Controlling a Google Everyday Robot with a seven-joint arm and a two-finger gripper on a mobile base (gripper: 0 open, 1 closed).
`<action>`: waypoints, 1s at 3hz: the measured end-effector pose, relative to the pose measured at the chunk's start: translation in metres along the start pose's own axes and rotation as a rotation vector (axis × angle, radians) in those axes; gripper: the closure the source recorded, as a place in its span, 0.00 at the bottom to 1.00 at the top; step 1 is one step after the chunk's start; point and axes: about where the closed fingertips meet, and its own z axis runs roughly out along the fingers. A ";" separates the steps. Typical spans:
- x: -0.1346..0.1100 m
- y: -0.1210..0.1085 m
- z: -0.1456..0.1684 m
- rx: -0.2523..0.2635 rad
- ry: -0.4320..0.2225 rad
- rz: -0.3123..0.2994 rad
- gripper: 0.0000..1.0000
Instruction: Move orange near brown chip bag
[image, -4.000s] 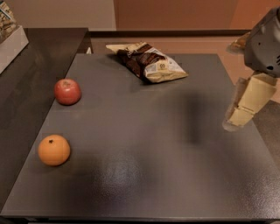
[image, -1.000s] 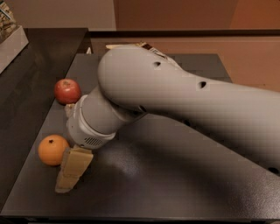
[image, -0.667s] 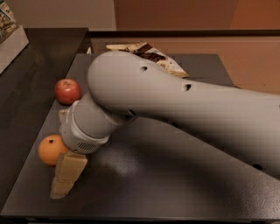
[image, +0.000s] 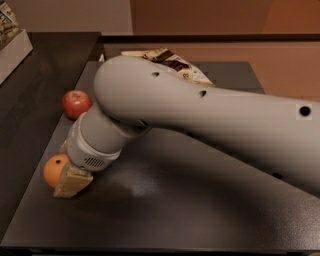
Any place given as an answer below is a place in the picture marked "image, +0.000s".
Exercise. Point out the orange fruit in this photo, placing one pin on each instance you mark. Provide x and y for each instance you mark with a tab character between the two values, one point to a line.
53	168

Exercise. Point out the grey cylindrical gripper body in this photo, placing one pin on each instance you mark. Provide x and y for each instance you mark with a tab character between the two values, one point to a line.
87	154

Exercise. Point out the white box with snacks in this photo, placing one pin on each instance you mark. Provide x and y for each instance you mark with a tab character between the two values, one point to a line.
15	43

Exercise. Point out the dark side counter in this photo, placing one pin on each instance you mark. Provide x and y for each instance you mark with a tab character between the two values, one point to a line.
30	107

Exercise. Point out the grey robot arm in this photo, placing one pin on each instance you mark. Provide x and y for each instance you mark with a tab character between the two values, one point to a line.
133	95

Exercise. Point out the red apple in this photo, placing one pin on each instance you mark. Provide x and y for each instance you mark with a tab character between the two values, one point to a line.
74	103

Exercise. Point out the brown chip bag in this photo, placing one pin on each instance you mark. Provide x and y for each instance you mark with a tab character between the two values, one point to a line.
170	59

